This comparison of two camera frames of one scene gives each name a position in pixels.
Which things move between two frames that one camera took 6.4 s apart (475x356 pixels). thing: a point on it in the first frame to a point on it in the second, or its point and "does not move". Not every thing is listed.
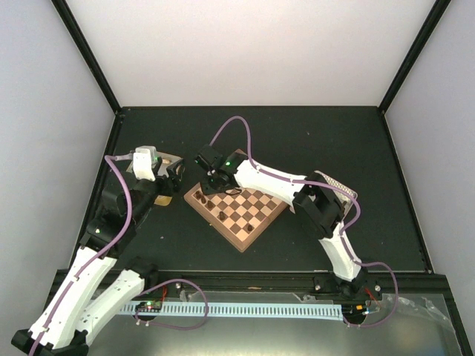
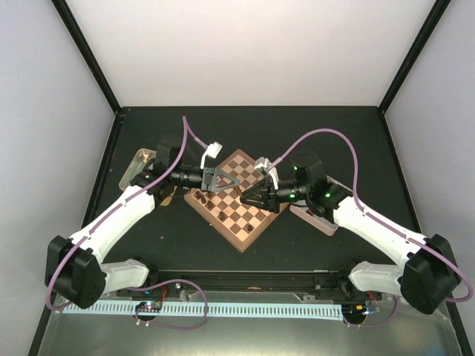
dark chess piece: (210, 205) does not move
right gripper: (208, 190) to (272, 201)
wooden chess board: (240, 216) does not move
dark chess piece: (222, 216) does not move
